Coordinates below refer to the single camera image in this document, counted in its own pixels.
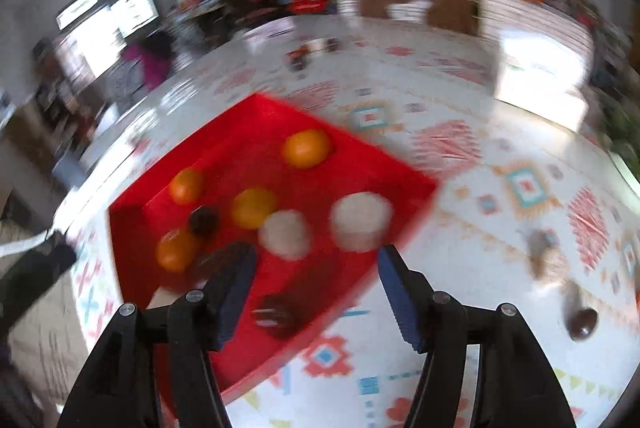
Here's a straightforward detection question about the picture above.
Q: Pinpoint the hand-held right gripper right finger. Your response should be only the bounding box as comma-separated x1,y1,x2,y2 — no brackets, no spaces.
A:
378,245,576,428

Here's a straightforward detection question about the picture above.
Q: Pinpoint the orange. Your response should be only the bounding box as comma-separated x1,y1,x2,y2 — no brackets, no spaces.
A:
156,230,201,273
169,168,205,205
281,129,332,169
231,188,278,229

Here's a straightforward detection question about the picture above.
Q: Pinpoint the white tissue pack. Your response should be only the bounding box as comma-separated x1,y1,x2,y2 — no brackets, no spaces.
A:
494,28,596,134

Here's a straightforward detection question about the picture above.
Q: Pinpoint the red plastic tray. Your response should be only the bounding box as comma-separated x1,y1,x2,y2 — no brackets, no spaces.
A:
107,93,441,404

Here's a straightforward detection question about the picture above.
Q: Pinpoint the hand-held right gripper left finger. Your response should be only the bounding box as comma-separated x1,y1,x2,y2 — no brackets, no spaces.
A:
57,248,257,428

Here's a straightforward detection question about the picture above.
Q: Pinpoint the brown date-shaped bun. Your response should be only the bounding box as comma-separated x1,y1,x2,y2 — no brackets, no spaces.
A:
565,305,599,341

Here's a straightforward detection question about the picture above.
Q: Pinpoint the small dark round fruit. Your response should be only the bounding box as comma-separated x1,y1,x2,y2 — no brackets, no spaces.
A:
187,206,220,237

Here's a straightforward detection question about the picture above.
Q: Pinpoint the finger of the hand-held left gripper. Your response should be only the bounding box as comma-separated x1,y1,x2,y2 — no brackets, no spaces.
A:
0,232,78,339

